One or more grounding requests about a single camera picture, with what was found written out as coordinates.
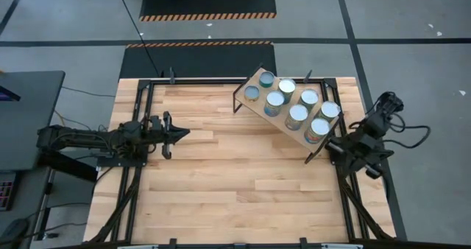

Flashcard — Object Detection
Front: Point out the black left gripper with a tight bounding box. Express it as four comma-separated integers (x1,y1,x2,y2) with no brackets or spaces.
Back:
146,111,191,161

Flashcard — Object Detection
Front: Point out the short tin can orange label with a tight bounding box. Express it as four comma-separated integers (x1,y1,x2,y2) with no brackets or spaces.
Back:
244,85,261,102

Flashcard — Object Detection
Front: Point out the short tin can teal label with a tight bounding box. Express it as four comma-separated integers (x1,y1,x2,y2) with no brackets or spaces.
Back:
258,71,275,88

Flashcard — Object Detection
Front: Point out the wooden shelf with black legs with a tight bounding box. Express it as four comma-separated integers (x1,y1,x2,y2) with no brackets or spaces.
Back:
232,63,341,165

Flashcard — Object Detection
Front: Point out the black hazard-striped floor mat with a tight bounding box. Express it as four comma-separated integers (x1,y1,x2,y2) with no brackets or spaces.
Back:
118,41,277,80
138,0,277,22

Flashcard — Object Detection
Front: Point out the black desk support beam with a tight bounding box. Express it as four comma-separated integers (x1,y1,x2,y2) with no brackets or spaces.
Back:
40,147,99,183

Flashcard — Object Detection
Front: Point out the dark grey desk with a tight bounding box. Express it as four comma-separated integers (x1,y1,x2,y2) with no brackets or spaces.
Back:
0,70,66,172

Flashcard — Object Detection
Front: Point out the dark monitor screen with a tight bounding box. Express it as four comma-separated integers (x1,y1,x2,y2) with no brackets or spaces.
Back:
0,85,21,102

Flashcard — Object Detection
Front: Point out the black computer mouse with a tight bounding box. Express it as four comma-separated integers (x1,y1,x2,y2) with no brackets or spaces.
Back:
0,218,29,242

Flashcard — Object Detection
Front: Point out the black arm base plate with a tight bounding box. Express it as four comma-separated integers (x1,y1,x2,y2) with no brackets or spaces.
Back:
329,136,386,166
97,155,148,168

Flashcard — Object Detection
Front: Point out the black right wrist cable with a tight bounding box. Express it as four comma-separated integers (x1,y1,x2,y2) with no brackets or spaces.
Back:
382,124,431,150

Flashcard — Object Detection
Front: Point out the black aluminium table frame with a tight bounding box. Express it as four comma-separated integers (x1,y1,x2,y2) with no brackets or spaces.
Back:
88,77,393,248

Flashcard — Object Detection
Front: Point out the thin black cable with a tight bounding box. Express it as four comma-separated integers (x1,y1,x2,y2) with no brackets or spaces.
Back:
60,85,116,99

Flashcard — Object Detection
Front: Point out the black floor cable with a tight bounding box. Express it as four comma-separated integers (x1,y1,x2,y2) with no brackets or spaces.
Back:
115,0,163,79

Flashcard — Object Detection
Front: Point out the orange cable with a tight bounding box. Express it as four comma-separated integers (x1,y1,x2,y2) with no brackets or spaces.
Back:
54,110,69,132

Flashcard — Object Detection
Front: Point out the silver bracket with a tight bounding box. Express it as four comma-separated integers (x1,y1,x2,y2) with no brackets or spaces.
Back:
322,243,364,249

